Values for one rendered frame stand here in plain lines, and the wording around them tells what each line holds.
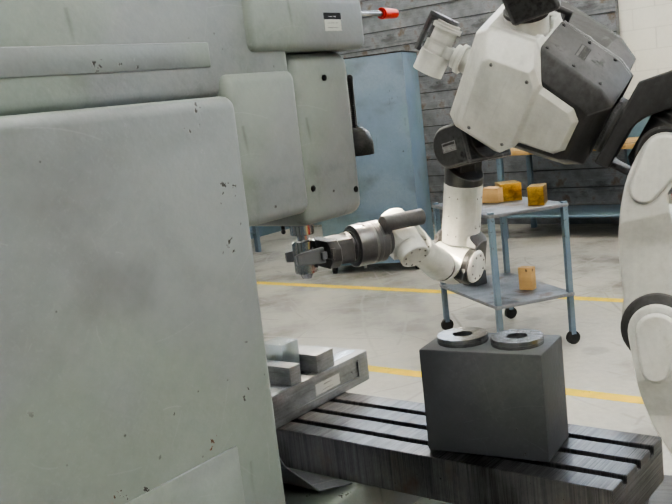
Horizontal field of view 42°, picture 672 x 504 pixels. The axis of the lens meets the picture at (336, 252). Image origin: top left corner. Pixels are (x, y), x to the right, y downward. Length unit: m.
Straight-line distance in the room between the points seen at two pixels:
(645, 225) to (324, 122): 0.66
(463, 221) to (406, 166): 5.68
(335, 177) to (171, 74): 0.44
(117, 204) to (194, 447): 0.36
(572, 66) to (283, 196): 0.63
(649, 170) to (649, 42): 7.53
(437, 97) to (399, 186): 2.67
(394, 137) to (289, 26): 6.16
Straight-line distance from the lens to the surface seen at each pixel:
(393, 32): 10.56
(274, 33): 1.58
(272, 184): 1.54
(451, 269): 2.04
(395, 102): 7.72
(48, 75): 1.28
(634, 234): 1.86
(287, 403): 1.82
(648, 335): 1.87
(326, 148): 1.69
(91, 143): 1.16
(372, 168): 7.82
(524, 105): 1.81
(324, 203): 1.68
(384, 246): 1.82
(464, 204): 2.05
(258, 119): 1.53
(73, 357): 1.15
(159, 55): 1.40
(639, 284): 1.89
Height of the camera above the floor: 1.53
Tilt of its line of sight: 9 degrees down
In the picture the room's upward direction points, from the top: 7 degrees counter-clockwise
